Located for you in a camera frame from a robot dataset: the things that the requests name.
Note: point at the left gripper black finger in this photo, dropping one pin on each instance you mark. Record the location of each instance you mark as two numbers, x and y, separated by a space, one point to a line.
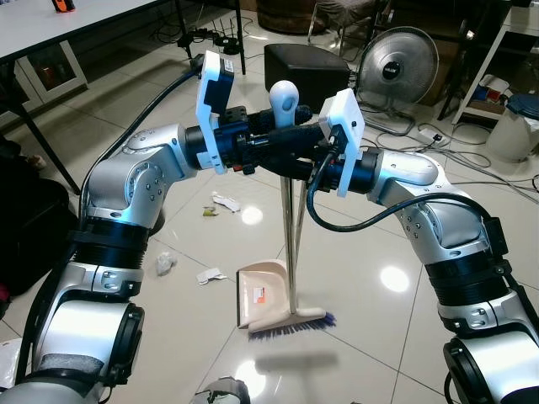
295 145

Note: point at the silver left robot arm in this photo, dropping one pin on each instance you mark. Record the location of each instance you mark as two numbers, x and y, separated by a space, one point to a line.
126 177

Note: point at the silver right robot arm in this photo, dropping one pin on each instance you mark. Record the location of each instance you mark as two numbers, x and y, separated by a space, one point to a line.
413 172

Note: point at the grey floor fan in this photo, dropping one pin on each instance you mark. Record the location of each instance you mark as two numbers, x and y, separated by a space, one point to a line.
396 67

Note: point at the black leather ottoman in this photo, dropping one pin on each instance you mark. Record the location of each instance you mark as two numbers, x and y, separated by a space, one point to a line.
307 67

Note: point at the black power strip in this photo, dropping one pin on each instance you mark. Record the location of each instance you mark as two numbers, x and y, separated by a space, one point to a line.
221 38

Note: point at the white power strip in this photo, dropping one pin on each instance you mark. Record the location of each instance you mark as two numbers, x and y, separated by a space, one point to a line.
431 136

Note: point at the brown armchair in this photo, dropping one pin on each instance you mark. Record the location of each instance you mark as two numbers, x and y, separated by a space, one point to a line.
282 15

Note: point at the cardboard box of supplies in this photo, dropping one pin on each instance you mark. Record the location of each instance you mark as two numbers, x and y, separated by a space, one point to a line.
493 91

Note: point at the white bin with blue lid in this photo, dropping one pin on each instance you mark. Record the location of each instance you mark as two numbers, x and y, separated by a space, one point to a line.
509 139

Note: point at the white shelf unit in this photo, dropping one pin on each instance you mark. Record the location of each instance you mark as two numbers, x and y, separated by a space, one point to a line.
491 50

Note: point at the white glass door cabinet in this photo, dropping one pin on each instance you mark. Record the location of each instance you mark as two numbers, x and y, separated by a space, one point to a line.
52 67

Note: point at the white table with black legs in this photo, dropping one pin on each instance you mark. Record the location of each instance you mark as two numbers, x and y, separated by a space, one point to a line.
50 25

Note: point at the orange black tool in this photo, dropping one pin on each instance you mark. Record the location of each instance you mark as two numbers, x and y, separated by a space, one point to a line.
63 5

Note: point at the black bag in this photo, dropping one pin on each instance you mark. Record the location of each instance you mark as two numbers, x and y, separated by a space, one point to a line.
34 236

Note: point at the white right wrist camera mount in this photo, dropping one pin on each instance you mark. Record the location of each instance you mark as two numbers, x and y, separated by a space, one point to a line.
345 118

